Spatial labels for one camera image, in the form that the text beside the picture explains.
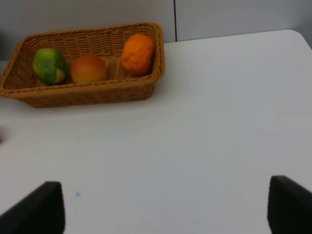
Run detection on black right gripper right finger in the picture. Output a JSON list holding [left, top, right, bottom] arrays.
[[267, 175, 312, 234]]

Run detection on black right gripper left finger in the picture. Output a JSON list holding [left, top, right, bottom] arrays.
[[0, 181, 65, 234]]

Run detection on green mango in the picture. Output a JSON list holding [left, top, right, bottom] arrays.
[[33, 48, 68, 86]]

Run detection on red yellow peach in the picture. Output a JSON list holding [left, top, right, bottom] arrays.
[[71, 55, 107, 84]]

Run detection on orange tangerine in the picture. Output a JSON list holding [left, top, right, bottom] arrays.
[[121, 34, 155, 76]]

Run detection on orange wicker basket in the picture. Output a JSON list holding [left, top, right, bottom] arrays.
[[0, 22, 165, 108]]

